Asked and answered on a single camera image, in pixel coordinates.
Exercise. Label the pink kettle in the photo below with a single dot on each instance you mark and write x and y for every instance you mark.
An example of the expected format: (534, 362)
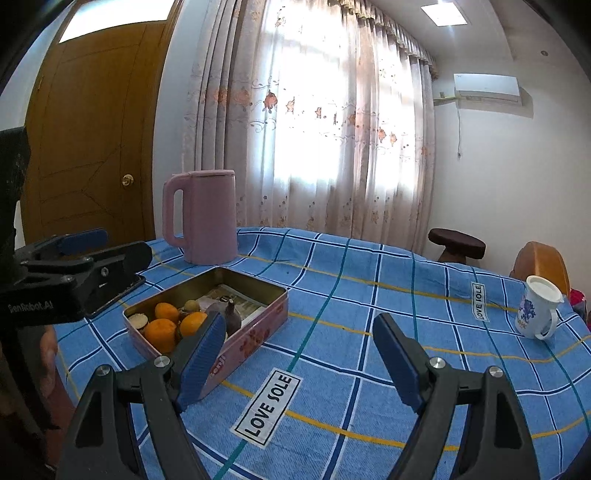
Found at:
(207, 217)

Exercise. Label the square ceiling light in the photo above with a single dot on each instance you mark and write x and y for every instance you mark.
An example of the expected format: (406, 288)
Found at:
(444, 11)

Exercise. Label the red floral pillow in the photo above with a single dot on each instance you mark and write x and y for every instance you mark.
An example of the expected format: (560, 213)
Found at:
(579, 300)

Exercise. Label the brass door knob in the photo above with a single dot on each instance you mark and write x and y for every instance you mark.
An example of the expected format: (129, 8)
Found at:
(128, 180)

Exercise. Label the transom window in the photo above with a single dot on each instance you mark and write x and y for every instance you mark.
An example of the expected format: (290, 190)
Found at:
(115, 21)

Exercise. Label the brown wooden chair back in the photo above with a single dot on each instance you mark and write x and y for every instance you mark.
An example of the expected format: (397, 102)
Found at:
(540, 258)

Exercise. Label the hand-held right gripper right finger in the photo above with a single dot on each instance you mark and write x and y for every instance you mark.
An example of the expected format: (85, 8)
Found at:
(401, 364)

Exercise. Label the sheer floral curtain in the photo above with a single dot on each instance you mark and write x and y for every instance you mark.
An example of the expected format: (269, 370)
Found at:
(323, 138)

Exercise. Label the orange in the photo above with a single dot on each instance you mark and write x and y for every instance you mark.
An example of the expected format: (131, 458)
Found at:
(194, 323)
(167, 311)
(161, 334)

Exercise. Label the purple passion fruit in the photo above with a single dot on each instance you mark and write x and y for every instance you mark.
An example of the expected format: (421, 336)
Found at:
(213, 308)

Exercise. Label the printed paper sheet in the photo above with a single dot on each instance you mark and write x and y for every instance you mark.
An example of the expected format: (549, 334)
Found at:
(249, 307)

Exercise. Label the dark round stool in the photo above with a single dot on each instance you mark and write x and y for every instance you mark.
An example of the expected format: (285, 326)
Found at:
(457, 240)

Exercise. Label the blue plaid tablecloth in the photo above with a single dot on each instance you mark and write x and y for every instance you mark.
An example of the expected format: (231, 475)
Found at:
(369, 286)

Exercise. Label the white mug with blue print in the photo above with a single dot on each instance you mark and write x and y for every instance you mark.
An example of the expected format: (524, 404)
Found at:
(535, 309)

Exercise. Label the white air conditioner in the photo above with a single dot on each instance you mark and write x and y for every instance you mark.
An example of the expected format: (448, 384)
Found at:
(487, 87)

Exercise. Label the wooden door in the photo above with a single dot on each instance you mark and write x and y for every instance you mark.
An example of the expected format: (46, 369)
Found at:
(92, 138)

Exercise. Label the pink tin box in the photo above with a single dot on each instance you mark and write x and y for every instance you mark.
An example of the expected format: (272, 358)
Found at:
(258, 323)

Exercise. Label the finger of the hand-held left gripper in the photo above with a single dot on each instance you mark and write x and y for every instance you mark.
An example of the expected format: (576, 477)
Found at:
(85, 241)
(115, 263)

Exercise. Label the brown kiwi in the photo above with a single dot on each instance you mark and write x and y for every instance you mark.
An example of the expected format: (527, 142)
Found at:
(191, 305)

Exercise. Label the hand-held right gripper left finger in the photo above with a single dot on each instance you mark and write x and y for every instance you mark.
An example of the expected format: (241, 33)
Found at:
(203, 360)

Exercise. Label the person's left forearm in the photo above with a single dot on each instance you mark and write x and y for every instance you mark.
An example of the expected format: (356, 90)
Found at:
(48, 355)

